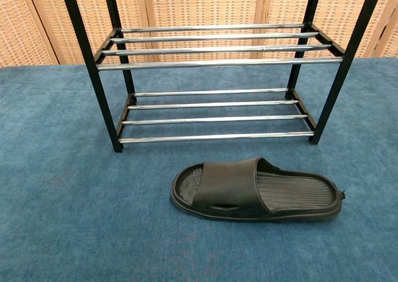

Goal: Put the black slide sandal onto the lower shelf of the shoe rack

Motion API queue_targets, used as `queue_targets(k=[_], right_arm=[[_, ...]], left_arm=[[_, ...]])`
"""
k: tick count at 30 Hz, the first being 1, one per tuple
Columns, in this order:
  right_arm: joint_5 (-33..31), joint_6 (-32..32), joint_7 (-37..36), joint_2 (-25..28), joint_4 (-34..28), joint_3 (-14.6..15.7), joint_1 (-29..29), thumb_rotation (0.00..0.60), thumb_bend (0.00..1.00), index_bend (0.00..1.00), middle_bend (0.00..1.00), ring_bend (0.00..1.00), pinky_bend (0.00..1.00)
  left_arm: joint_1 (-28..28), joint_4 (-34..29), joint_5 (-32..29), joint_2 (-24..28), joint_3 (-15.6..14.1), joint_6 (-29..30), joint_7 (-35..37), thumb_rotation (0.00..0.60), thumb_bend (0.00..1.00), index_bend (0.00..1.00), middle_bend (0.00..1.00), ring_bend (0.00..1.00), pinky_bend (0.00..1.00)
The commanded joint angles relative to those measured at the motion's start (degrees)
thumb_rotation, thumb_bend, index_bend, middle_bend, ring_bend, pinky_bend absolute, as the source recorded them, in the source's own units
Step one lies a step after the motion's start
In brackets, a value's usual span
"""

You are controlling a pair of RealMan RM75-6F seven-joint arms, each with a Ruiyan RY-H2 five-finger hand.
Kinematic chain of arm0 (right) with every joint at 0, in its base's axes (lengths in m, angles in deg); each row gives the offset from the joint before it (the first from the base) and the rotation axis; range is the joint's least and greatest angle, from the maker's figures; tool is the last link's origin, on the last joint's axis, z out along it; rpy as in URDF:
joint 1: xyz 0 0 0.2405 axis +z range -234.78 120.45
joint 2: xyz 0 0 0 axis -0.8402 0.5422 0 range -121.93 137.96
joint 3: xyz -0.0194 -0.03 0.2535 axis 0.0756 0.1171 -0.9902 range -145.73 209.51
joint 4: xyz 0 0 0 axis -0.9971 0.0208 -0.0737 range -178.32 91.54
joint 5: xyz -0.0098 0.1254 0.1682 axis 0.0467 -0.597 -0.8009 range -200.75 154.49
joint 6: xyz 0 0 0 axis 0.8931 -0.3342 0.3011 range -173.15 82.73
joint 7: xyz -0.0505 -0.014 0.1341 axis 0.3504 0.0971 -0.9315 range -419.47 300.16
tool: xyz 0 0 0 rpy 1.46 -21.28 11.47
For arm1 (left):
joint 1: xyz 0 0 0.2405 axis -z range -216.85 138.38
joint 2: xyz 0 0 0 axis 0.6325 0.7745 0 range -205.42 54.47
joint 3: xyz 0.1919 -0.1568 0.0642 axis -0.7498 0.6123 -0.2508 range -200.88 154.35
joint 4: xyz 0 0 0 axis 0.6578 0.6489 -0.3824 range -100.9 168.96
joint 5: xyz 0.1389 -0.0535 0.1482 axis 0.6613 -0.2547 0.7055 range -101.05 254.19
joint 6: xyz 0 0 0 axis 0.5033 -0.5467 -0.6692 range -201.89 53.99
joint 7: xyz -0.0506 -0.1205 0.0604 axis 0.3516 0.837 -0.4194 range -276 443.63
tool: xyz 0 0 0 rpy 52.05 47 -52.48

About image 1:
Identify blue carpet table cover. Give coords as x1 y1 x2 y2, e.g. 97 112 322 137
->
0 57 398 282

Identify wicker folding screen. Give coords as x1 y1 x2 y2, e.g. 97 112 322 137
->
0 0 398 68

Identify black shoe rack chrome bars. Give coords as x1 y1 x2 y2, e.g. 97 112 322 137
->
58 0 386 154

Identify black rubber slide sandal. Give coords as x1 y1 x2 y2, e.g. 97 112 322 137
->
169 157 348 223

